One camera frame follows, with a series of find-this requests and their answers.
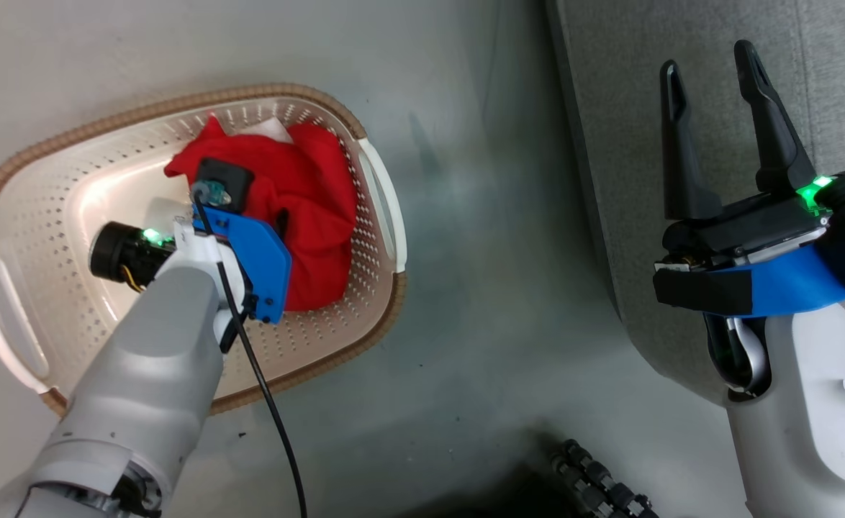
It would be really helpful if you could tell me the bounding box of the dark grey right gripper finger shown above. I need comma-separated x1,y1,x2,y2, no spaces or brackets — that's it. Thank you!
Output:
659,60,724,222
734,40,817,194

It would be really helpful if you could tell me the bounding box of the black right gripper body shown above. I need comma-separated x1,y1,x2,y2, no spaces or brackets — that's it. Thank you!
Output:
655,165,845,290

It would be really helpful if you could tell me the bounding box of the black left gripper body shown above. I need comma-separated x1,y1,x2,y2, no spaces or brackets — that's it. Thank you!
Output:
90,222,180,294

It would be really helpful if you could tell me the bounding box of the red cloth garment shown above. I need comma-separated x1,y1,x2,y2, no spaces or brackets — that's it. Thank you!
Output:
163,114,359,312

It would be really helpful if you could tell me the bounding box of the grey fabric sofa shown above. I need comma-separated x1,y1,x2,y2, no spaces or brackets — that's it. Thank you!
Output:
546,0,845,405

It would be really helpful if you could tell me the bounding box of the beige perforated laundry basket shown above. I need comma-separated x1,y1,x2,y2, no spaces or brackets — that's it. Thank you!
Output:
0,83,409,418

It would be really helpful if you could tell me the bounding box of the white cloth in basket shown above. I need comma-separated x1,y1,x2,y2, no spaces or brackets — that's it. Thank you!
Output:
252,117,294,145

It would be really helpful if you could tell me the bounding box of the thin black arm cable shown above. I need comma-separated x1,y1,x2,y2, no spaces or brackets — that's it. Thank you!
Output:
192,183,308,518

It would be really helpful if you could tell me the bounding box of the black corrugated cable conduit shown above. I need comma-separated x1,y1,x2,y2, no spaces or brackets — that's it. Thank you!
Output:
551,439,659,518

